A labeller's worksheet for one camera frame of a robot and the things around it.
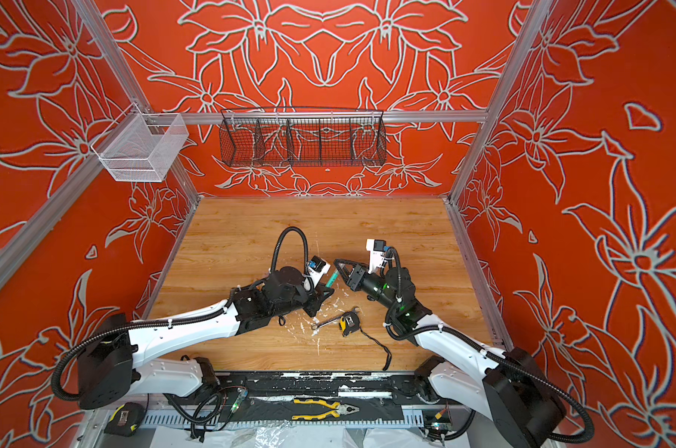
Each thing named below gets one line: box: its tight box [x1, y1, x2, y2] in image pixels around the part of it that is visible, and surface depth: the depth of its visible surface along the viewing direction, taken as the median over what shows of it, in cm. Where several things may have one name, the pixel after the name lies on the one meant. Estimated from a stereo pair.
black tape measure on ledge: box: [103, 402, 145, 437], surface depth 69 cm
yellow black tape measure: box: [338, 311, 361, 337], surface depth 83 cm
